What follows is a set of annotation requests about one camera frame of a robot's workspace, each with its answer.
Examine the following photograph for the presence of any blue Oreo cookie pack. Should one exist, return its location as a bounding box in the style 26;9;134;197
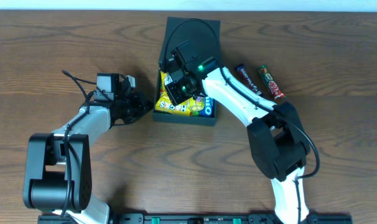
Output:
198;96;214;117

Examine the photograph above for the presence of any yellow Hacks candy bag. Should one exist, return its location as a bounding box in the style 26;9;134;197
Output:
155;72;197;116

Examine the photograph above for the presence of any dark green box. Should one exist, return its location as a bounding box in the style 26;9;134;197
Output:
152;17;221;126

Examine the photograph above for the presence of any purple Dairy Milk bar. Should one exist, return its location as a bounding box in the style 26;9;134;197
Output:
234;63;264;96

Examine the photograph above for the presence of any green red KitKat Milo bar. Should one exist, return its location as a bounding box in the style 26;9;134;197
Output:
258;65;286;100

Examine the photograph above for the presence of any yellow Mentos gum bottle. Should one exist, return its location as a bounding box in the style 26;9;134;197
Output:
188;96;205;113

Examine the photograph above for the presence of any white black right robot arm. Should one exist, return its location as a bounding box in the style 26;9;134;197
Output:
161;41;313;223

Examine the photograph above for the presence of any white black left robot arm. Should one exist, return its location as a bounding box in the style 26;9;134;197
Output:
22;73;152;224

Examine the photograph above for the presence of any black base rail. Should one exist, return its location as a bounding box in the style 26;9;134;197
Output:
37;212;353;224

